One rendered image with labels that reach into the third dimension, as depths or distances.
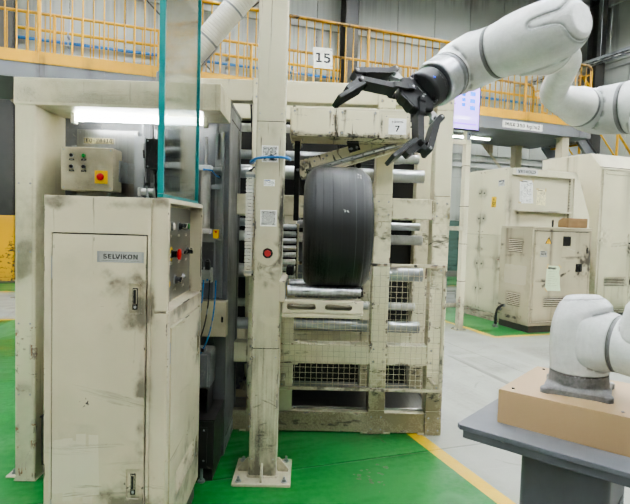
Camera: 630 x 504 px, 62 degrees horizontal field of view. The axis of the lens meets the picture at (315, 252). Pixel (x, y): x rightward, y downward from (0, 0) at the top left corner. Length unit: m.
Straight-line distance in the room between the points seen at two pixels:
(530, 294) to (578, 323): 5.05
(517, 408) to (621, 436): 0.25
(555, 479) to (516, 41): 1.16
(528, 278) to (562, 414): 5.10
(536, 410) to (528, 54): 0.96
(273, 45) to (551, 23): 1.67
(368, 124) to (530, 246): 4.19
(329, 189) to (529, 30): 1.38
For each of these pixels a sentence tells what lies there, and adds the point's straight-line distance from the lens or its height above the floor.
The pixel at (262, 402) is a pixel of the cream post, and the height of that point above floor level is 0.37.
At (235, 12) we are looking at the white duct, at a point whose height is 2.24.
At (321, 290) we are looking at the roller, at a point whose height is 0.91.
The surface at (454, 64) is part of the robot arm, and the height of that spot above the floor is 1.50.
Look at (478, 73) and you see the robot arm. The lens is 1.10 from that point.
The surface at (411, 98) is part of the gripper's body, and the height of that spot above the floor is 1.43.
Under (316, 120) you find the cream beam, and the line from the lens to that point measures 2.71.
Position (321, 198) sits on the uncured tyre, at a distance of 2.23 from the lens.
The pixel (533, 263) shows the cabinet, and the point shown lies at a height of 0.82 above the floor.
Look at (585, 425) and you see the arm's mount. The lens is 1.58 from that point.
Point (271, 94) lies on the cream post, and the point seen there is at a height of 1.77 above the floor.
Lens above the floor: 1.20
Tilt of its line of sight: 3 degrees down
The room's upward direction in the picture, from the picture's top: 2 degrees clockwise
